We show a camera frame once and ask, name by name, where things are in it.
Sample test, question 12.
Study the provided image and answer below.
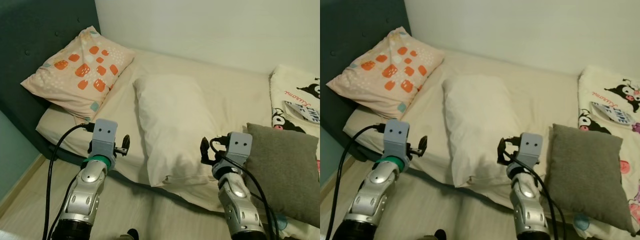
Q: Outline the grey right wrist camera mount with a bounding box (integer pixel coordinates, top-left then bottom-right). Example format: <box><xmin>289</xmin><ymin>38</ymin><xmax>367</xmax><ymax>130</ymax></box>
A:
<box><xmin>517</xmin><ymin>132</ymin><xmax>544</xmax><ymax>169</ymax></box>
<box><xmin>224</xmin><ymin>132</ymin><xmax>254</xmax><ymax>169</ymax></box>

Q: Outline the white cartoon print blanket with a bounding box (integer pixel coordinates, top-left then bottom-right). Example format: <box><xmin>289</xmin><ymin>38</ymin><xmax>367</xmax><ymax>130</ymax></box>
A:
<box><xmin>574</xmin><ymin>65</ymin><xmax>640</xmax><ymax>240</ymax></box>
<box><xmin>270</xmin><ymin>64</ymin><xmax>321</xmax><ymax>240</ymax></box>

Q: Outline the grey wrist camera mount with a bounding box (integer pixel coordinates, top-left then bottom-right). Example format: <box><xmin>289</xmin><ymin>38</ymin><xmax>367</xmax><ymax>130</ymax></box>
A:
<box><xmin>517</xmin><ymin>132</ymin><xmax>544</xmax><ymax>169</ymax></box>
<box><xmin>88</xmin><ymin>119</ymin><xmax>119</xmax><ymax>159</ymax></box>
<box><xmin>224</xmin><ymin>132</ymin><xmax>254</xmax><ymax>169</ymax></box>
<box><xmin>382</xmin><ymin>119</ymin><xmax>411</xmax><ymax>160</ymax></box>

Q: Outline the grey square cushion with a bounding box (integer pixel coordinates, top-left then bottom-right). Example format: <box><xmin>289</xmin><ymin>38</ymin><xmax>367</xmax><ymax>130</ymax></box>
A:
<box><xmin>245</xmin><ymin>122</ymin><xmax>321</xmax><ymax>229</ymax></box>
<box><xmin>544</xmin><ymin>123</ymin><xmax>639</xmax><ymax>236</ymax></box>

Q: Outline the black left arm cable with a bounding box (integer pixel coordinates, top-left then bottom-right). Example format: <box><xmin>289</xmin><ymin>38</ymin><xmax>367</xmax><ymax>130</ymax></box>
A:
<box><xmin>42</xmin><ymin>122</ymin><xmax>96</xmax><ymax>240</ymax></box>
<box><xmin>335</xmin><ymin>123</ymin><xmax>389</xmax><ymax>240</ymax></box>

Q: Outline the dark grey padded headboard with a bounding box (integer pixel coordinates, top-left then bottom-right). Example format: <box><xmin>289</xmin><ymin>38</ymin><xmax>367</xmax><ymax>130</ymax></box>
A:
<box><xmin>0</xmin><ymin>0</ymin><xmax>101</xmax><ymax>162</ymax></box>
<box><xmin>320</xmin><ymin>0</ymin><xmax>412</xmax><ymax>162</ymax></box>

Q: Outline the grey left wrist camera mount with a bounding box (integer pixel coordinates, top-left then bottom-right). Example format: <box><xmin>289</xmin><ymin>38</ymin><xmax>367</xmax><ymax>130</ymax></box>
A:
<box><xmin>382</xmin><ymin>119</ymin><xmax>411</xmax><ymax>160</ymax></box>
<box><xmin>88</xmin><ymin>119</ymin><xmax>119</xmax><ymax>159</ymax></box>

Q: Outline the cream sheeted bed mattress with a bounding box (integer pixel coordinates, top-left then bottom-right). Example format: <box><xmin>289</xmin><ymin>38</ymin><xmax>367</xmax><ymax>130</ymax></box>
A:
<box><xmin>36</xmin><ymin>47</ymin><xmax>321</xmax><ymax>240</ymax></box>
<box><xmin>342</xmin><ymin>47</ymin><xmax>640</xmax><ymax>240</ymax></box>

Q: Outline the plain white pillow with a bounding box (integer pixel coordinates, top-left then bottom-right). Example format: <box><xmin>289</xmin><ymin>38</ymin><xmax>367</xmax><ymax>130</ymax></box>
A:
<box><xmin>441</xmin><ymin>74</ymin><xmax>526</xmax><ymax>188</ymax></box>
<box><xmin>132</xmin><ymin>74</ymin><xmax>221</xmax><ymax>188</ymax></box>

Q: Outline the pink pillow with orange print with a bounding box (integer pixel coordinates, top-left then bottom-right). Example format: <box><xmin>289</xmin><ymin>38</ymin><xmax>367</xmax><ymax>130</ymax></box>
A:
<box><xmin>326</xmin><ymin>26</ymin><xmax>446</xmax><ymax>120</ymax></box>
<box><xmin>20</xmin><ymin>26</ymin><xmax>136</xmax><ymax>121</ymax></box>

